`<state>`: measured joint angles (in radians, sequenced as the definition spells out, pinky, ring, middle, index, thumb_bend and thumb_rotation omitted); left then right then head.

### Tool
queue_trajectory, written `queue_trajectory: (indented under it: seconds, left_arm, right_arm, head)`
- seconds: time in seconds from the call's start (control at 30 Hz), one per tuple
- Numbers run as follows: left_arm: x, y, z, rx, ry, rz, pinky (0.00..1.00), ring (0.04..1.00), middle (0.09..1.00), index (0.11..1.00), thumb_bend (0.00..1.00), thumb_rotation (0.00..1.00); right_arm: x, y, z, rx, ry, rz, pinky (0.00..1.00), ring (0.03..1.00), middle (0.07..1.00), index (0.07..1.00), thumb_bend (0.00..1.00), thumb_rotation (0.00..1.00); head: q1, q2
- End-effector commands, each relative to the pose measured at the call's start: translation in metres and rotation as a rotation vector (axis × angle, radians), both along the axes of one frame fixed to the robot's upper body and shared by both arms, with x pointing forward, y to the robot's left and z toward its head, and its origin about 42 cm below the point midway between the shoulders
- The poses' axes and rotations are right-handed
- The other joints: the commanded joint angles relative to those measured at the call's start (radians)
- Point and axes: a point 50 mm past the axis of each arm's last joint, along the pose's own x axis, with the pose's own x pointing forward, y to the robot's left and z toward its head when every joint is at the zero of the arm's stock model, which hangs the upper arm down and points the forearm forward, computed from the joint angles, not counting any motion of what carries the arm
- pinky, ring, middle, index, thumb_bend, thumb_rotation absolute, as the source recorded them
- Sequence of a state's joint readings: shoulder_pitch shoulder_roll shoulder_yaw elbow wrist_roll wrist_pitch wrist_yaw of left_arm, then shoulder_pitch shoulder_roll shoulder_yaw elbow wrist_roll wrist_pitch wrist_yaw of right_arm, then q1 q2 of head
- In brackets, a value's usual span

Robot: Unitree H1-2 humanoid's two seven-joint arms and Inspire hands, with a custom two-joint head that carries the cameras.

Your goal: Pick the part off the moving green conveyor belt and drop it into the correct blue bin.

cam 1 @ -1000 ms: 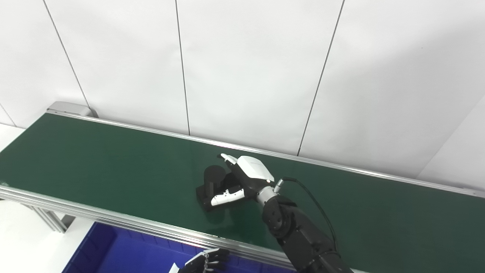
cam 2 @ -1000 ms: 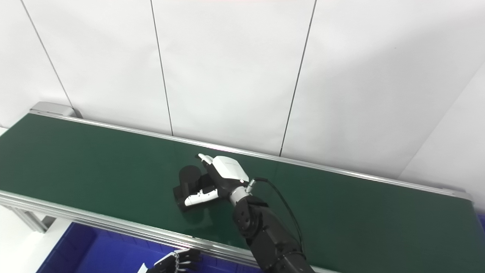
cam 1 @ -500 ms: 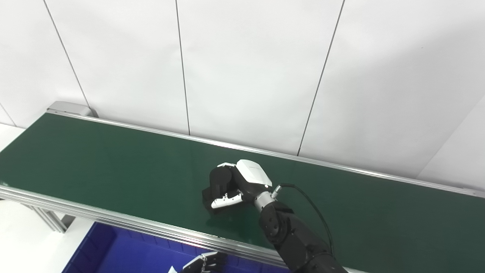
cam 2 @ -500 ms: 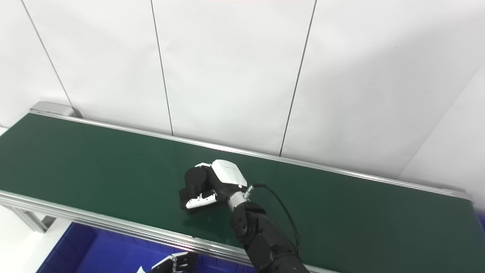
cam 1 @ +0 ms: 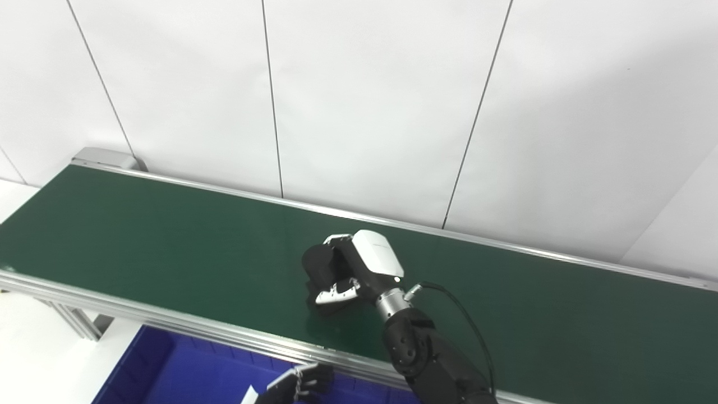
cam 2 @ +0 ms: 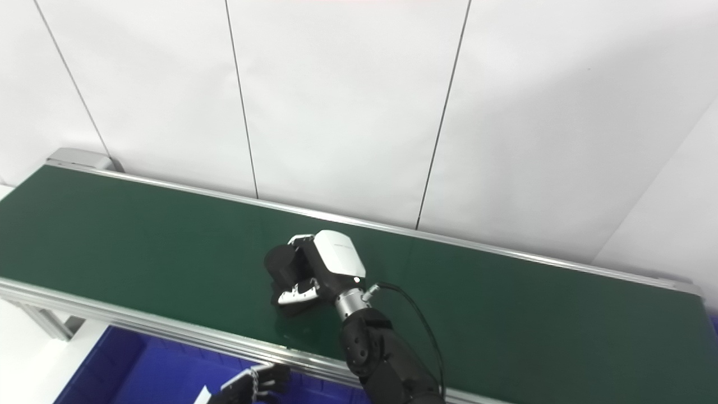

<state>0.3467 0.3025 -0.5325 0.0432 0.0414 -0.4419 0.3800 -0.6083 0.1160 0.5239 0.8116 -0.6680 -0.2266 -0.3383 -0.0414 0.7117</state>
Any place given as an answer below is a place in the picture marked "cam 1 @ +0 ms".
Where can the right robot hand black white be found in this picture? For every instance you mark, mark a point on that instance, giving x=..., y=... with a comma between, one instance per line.
x=373, y=261

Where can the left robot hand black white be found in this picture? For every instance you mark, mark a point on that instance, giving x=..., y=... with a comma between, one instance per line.
x=291, y=387

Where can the black cylinder-on-plate part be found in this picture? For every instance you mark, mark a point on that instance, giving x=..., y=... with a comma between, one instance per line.
x=317, y=264

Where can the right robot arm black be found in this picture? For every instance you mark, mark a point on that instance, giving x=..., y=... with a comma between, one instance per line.
x=426, y=359

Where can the blue plastic bin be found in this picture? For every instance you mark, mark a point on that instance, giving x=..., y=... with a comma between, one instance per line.
x=185, y=376

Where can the green conveyor belt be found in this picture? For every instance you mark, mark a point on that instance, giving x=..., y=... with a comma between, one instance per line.
x=168, y=324
x=168, y=235

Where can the aluminium conveyor leg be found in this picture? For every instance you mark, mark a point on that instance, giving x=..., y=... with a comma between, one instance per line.
x=84, y=324

